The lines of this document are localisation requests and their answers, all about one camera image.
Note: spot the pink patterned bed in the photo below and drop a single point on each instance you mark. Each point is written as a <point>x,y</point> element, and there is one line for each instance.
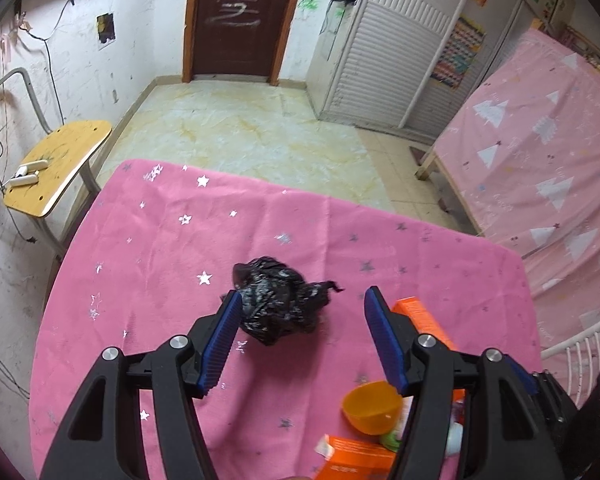
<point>545,160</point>

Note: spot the white power strip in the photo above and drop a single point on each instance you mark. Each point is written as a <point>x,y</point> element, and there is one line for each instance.
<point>27,174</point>

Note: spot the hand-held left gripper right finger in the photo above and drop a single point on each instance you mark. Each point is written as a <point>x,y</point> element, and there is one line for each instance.
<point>385,340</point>

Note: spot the yellow wooden seat chair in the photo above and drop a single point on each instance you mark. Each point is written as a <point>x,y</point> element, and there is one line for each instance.
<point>60,160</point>

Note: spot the green round item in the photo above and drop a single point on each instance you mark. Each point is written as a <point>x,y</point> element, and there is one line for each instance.
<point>392,441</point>

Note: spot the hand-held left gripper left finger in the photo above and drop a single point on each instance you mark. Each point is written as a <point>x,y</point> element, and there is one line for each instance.
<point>220,345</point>

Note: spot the pink star tablecloth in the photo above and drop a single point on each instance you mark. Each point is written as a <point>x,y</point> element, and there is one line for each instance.
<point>180,260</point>

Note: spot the black plastic bag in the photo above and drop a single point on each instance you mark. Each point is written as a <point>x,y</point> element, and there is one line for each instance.
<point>275,300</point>

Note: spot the orange plastic bowl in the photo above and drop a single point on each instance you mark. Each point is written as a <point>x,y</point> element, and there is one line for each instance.
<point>372,405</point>

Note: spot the colourful grid poster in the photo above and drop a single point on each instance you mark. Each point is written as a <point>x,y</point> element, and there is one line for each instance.
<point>457,52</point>

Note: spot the dark brown door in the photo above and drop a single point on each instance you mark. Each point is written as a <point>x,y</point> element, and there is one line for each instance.
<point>235,15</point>

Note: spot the small white bottle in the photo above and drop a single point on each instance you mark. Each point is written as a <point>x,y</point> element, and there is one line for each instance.
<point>454,441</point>

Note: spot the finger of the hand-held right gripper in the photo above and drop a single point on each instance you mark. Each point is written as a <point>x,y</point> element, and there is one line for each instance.
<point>524,376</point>

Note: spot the white slatted wardrobe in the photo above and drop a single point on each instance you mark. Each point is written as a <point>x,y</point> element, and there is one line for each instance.
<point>380,50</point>

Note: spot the orange box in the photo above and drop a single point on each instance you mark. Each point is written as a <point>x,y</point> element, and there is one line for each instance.
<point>422,320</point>
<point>355,460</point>

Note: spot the white metal chair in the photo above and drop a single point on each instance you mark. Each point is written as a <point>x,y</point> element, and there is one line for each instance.
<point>580,355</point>

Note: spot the wooden bed frame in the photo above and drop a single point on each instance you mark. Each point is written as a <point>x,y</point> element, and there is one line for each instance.
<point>430,165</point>

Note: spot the flat orange box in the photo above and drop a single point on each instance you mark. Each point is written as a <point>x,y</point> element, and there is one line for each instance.
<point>355,460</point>

